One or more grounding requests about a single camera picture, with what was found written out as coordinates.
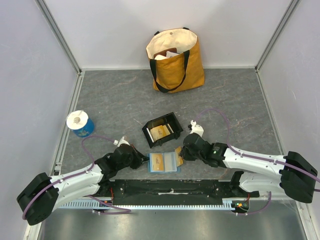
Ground teal leather card holder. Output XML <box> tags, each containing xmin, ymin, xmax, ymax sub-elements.
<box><xmin>147</xmin><ymin>152</ymin><xmax>184</xmax><ymax>174</ymax></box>

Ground black plastic tray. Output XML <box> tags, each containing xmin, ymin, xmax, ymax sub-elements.
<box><xmin>142</xmin><ymin>112</ymin><xmax>183</xmax><ymax>148</ymax></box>

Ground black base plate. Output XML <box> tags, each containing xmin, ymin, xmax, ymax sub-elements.
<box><xmin>94</xmin><ymin>179</ymin><xmax>260</xmax><ymax>206</ymax></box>

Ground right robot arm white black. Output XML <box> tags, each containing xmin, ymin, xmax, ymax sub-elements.
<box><xmin>180</xmin><ymin>132</ymin><xmax>318</xmax><ymax>204</ymax></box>

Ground loose gold card in tray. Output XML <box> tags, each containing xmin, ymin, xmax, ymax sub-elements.
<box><xmin>150</xmin><ymin>125</ymin><xmax>171</xmax><ymax>141</ymax></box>

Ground white toilet paper roll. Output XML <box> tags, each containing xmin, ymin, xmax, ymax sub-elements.
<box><xmin>66</xmin><ymin>110</ymin><xmax>89</xmax><ymax>130</ymax></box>

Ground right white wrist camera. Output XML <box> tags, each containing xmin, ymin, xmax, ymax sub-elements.
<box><xmin>188</xmin><ymin>120</ymin><xmax>204</xmax><ymax>137</ymax></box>

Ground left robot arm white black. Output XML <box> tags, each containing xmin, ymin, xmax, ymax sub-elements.
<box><xmin>16</xmin><ymin>143</ymin><xmax>149</xmax><ymax>226</ymax></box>

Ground blue slotted cable duct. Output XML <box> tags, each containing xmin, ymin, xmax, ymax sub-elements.
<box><xmin>59</xmin><ymin>198</ymin><xmax>244</xmax><ymax>211</ymax></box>

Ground blue patterned cup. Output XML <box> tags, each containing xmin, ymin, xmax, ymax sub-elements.
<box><xmin>72</xmin><ymin>118</ymin><xmax>95</xmax><ymax>138</ymax></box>

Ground white items in bag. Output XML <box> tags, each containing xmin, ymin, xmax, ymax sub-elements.
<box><xmin>154</xmin><ymin>51</ymin><xmax>179</xmax><ymax>61</ymax></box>

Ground orange tote bag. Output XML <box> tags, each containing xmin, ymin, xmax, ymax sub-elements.
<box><xmin>146</xmin><ymin>27</ymin><xmax>205</xmax><ymax>93</ymax></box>

